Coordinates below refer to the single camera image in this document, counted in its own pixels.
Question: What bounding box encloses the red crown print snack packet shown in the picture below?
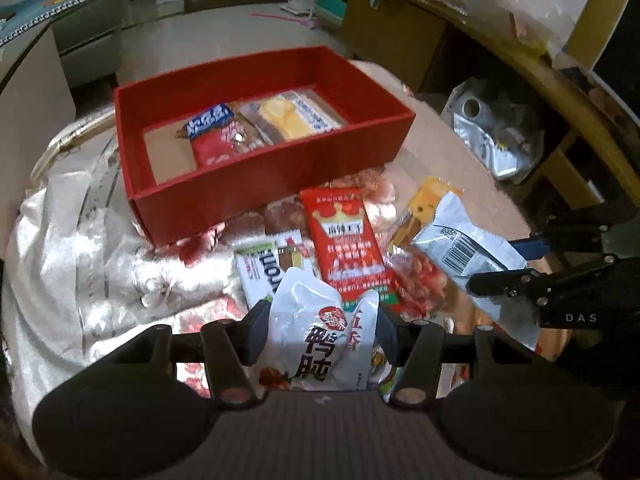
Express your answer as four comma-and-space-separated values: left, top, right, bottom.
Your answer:
299, 187, 401, 306

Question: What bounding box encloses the blue sofa cover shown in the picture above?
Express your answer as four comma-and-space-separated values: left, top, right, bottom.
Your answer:
0, 0, 123, 47

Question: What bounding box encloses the brown snack packet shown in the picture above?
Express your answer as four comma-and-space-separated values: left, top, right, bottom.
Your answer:
232, 110, 273, 153

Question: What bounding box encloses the white snack packet red print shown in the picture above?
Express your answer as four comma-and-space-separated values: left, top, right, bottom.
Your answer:
260, 266, 381, 392

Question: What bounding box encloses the wooden cabinet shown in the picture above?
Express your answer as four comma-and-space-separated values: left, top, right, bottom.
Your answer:
342, 0, 640, 211

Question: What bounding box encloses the pink ribbon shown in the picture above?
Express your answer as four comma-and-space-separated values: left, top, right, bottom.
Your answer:
250, 10, 312, 27

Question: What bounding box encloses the orange yellow snack packet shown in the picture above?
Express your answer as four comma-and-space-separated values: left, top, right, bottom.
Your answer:
387, 176, 463, 248

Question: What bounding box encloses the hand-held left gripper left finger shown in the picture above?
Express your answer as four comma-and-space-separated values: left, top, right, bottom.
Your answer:
92, 300, 273, 409

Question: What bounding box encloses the floral tablecloth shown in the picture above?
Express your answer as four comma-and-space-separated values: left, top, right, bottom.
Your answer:
5, 60, 566, 461

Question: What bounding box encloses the teal storage box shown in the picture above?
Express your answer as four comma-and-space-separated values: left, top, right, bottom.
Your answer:
319, 0, 349, 29

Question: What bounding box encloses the grey sofa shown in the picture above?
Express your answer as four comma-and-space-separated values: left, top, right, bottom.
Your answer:
50, 0, 126, 90

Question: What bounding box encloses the silver snack packet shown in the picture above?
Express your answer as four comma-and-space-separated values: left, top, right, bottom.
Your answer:
411, 191, 551, 351

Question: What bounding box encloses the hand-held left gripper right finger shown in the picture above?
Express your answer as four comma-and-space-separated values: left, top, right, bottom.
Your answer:
375, 304, 548, 408

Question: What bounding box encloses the silver plastic bag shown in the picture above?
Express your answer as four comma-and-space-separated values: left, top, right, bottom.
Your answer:
442, 79, 546, 183

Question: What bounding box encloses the clear plastic sheet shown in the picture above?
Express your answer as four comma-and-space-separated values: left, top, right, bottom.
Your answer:
400, 0, 591, 53

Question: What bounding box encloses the red cardboard box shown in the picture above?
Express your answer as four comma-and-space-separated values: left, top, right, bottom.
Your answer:
114, 46, 417, 248

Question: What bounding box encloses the blue and red snack packet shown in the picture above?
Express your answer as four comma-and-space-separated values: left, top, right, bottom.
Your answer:
175, 104, 256, 168

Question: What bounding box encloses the white and green snack packet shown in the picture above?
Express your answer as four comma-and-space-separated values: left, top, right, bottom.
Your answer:
234, 230, 321, 311

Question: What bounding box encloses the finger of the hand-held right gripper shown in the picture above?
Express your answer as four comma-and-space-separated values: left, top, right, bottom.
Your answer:
465, 257, 626, 311
509, 200, 640, 264

